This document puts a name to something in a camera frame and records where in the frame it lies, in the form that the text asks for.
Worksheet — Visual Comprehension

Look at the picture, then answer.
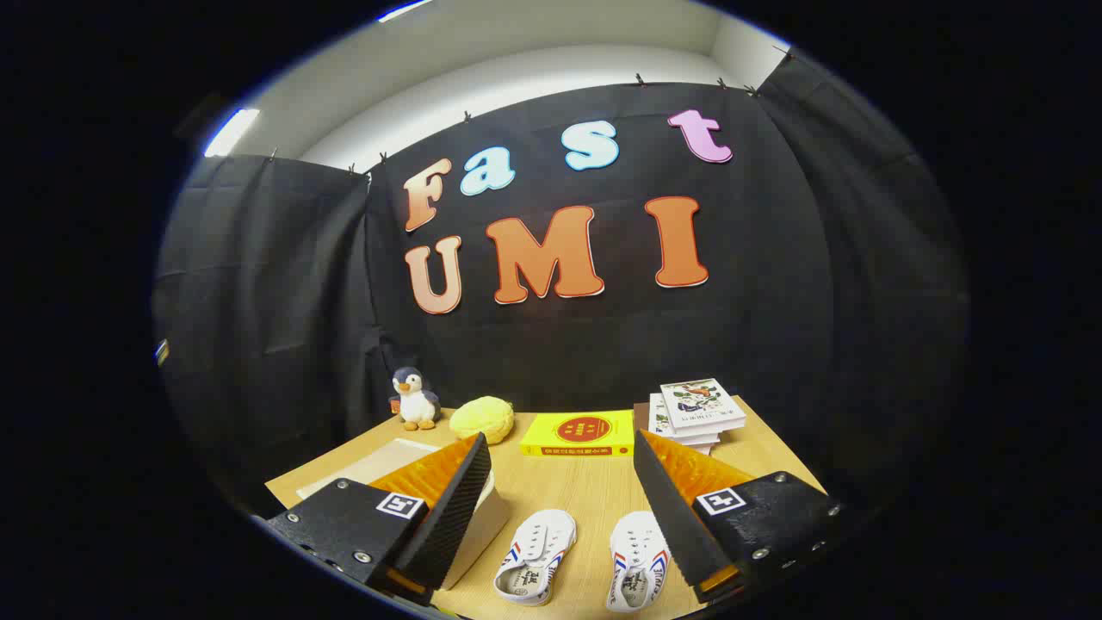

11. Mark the cream fabric storage box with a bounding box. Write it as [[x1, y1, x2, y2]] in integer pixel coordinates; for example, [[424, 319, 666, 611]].
[[296, 437, 511, 592]]

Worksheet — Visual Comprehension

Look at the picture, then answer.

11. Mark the black backdrop cloth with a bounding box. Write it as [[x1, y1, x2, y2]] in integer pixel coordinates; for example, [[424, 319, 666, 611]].
[[153, 53, 970, 518]]

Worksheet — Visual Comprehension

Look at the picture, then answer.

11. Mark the yellow round plush ball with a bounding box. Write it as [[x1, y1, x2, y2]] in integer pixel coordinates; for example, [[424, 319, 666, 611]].
[[449, 395, 516, 445]]

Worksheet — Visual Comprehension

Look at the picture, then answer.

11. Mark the penguin plush toy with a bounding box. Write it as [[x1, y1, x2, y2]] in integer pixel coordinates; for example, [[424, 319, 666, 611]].
[[389, 367, 443, 432]]

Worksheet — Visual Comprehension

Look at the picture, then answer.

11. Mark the white canvas shoe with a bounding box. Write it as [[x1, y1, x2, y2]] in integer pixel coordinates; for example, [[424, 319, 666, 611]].
[[605, 511, 673, 614], [492, 509, 578, 607]]

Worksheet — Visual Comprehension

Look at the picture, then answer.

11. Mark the yellow book with red circle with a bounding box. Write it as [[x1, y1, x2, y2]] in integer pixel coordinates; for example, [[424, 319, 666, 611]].
[[520, 410, 636, 458]]

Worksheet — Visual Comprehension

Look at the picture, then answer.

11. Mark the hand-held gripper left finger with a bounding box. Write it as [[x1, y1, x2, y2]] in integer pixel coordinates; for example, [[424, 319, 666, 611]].
[[265, 433, 493, 607]]

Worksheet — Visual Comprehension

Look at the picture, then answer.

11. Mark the white illustrated cover book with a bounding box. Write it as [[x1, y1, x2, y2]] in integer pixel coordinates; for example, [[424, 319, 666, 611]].
[[659, 378, 747, 437], [647, 393, 722, 445]]

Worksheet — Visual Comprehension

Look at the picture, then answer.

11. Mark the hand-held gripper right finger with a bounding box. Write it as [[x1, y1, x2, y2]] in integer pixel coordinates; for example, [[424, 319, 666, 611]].
[[633, 429, 845, 604]]

